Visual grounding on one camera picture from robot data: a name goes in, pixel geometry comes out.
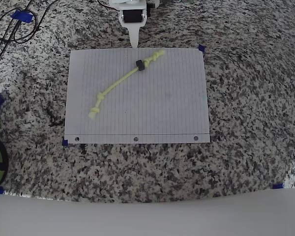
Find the lined paper sheet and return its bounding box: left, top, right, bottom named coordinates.
left=63, top=47, right=211, bottom=145

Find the red white black servo wire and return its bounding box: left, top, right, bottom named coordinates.
left=97, top=0, right=120, bottom=12

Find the black hex nut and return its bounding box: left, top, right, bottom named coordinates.
left=135, top=59, right=146, bottom=74

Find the yellow-green knotted rope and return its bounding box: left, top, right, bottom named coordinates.
left=88, top=50, right=166, bottom=120

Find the white board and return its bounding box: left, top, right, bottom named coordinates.
left=0, top=188, right=295, bottom=236

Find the black straight cable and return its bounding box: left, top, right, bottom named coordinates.
left=0, top=0, right=34, bottom=74

